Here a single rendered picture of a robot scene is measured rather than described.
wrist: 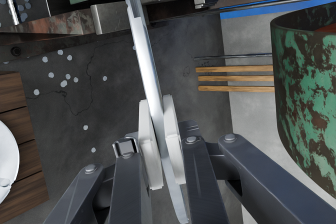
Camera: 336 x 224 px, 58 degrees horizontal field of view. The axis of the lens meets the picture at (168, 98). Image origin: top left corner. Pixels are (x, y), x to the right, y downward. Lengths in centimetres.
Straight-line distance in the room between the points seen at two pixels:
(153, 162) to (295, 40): 26
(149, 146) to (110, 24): 53
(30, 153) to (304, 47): 75
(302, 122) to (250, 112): 181
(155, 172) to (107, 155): 134
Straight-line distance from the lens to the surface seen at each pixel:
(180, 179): 17
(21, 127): 90
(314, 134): 38
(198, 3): 77
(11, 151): 89
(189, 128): 18
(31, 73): 127
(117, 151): 16
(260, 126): 221
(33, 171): 94
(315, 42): 35
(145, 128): 17
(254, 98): 215
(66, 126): 136
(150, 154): 16
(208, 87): 190
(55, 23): 74
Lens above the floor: 118
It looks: 43 degrees down
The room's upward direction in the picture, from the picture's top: 96 degrees clockwise
